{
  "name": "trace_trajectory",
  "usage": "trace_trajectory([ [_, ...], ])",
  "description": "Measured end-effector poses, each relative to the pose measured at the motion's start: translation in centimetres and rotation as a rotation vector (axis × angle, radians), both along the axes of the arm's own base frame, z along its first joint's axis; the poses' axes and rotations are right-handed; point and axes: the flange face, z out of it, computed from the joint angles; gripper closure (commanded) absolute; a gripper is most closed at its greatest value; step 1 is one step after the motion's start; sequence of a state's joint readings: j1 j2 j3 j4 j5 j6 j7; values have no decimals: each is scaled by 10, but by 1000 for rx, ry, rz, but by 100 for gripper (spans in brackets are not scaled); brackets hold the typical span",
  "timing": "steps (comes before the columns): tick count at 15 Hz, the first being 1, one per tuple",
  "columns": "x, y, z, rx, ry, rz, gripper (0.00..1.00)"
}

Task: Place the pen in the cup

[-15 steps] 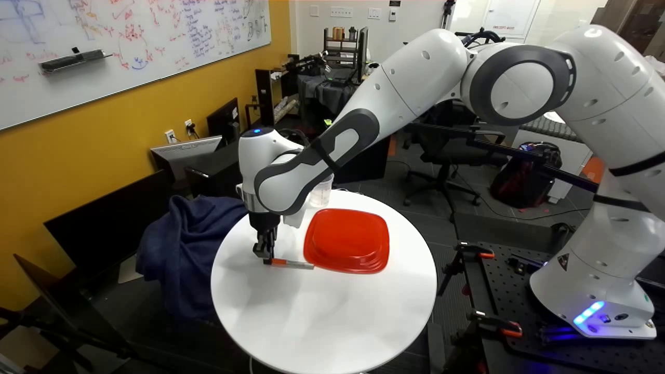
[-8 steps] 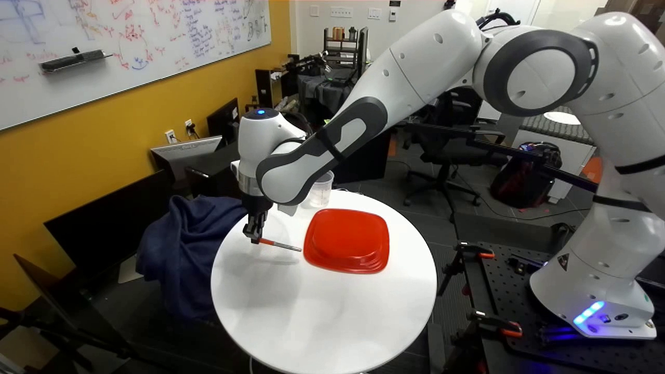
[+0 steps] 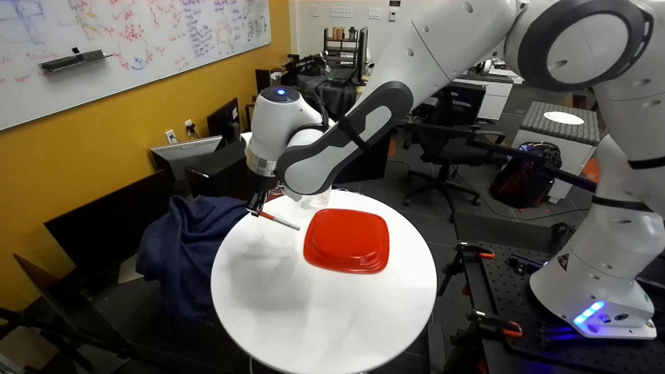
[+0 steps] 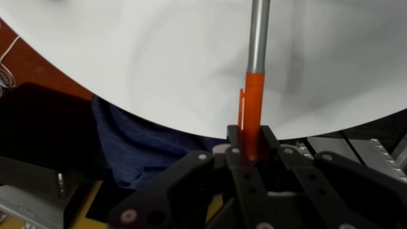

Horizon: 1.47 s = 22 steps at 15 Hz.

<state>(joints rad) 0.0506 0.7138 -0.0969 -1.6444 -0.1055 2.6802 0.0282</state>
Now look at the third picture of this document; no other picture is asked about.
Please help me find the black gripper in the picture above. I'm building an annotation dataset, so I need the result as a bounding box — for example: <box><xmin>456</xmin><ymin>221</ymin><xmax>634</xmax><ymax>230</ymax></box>
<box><xmin>247</xmin><ymin>172</ymin><xmax>279</xmax><ymax>216</ymax></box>

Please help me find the orange and grey pen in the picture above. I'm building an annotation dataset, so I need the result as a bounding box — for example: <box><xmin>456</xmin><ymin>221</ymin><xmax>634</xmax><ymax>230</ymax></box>
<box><xmin>255</xmin><ymin>209</ymin><xmax>301</xmax><ymax>233</ymax></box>

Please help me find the dark blue cloth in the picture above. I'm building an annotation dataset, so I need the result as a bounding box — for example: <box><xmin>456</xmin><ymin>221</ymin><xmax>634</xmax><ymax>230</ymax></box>
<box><xmin>135</xmin><ymin>194</ymin><xmax>249</xmax><ymax>329</ymax></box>

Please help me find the grey tilted panel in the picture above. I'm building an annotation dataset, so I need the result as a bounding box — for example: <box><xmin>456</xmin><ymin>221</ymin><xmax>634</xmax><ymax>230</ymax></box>
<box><xmin>150</xmin><ymin>132</ymin><xmax>224</xmax><ymax>165</ymax></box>

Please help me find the black flat monitor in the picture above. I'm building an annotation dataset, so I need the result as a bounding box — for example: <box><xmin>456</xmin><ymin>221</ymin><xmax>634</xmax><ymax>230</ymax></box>
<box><xmin>251</xmin><ymin>67</ymin><xmax>275</xmax><ymax>95</ymax></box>
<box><xmin>205</xmin><ymin>95</ymin><xmax>244</xmax><ymax>148</ymax></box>

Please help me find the red square plate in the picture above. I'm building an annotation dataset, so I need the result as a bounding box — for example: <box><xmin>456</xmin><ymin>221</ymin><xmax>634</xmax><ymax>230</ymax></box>
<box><xmin>301</xmin><ymin>205</ymin><xmax>391</xmax><ymax>276</ymax></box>

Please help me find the black shelf rack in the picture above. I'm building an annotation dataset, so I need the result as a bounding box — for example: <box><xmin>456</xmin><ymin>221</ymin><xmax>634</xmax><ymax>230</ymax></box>
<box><xmin>321</xmin><ymin>24</ymin><xmax>370</xmax><ymax>71</ymax></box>

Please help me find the whiteboard with writing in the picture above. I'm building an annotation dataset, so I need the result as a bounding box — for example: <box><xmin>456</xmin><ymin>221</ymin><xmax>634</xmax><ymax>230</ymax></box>
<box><xmin>0</xmin><ymin>0</ymin><xmax>275</xmax><ymax>132</ymax></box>

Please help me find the black office chair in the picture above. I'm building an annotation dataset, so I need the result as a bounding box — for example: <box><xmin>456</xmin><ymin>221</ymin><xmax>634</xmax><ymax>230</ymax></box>
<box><xmin>403</xmin><ymin>80</ymin><xmax>507</xmax><ymax>209</ymax></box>

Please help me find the black and red bag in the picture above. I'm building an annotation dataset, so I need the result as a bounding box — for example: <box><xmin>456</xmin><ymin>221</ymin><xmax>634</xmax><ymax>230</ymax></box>
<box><xmin>490</xmin><ymin>142</ymin><xmax>564</xmax><ymax>207</ymax></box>

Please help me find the black optical breadboard table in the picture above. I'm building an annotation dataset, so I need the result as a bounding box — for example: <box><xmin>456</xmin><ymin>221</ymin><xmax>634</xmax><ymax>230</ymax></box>
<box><xmin>456</xmin><ymin>241</ymin><xmax>665</xmax><ymax>374</ymax></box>

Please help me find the black boom pole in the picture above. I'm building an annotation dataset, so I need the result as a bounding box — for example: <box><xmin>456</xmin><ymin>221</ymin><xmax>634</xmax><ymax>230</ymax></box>
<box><xmin>403</xmin><ymin>119</ymin><xmax>599</xmax><ymax>196</ymax></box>

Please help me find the grey cabinet white disc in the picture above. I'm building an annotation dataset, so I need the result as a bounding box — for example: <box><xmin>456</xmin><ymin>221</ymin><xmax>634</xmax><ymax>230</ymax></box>
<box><xmin>512</xmin><ymin>102</ymin><xmax>601</xmax><ymax>174</ymax></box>

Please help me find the black clamp orange handle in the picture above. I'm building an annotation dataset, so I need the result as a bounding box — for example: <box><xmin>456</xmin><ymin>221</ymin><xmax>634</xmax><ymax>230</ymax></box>
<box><xmin>470</xmin><ymin>309</ymin><xmax>526</xmax><ymax>340</ymax></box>
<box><xmin>453</xmin><ymin>241</ymin><xmax>496</xmax><ymax>264</ymax></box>

